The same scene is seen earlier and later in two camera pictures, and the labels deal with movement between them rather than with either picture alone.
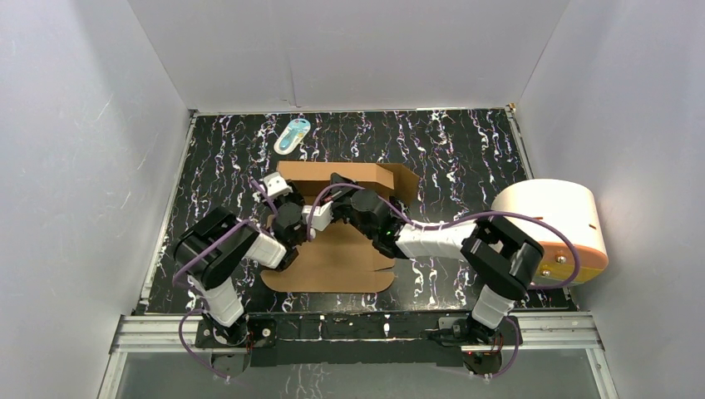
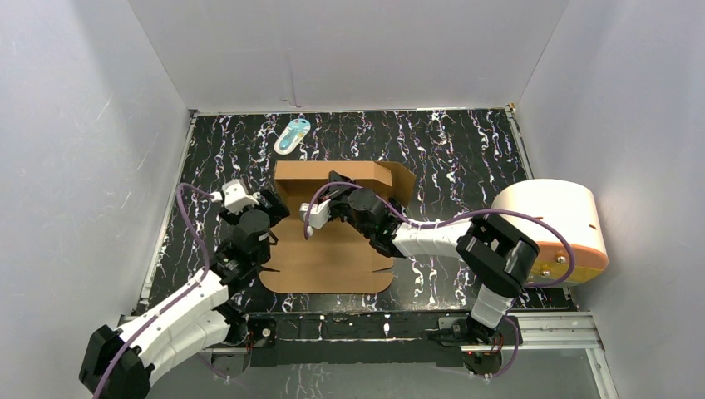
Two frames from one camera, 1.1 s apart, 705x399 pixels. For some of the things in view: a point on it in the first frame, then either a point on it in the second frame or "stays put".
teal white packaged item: [292, 136] stays put
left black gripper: [294, 198] -> [273, 204]
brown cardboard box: [336, 258] stays put
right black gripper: [337, 196] stays put
